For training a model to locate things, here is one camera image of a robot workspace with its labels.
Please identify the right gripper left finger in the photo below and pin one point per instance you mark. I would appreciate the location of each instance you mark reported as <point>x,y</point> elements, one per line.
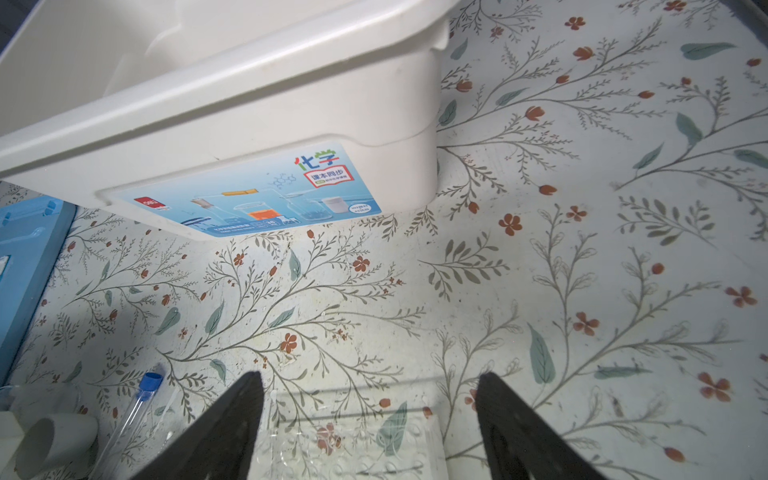
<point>220,443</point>

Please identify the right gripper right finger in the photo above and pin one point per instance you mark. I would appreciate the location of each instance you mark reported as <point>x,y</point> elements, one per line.
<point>518,443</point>

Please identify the blue capped test tube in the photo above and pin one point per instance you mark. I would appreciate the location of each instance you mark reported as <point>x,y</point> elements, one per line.
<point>127,427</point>

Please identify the clear test tube rack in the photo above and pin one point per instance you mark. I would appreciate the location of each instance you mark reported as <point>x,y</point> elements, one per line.
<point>317,439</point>

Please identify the blue plastic lid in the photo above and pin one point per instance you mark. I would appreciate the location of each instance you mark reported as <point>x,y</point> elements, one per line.
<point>33,233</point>

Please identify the white plastic storage bin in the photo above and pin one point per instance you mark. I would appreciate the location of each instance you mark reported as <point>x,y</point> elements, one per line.
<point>225,118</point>

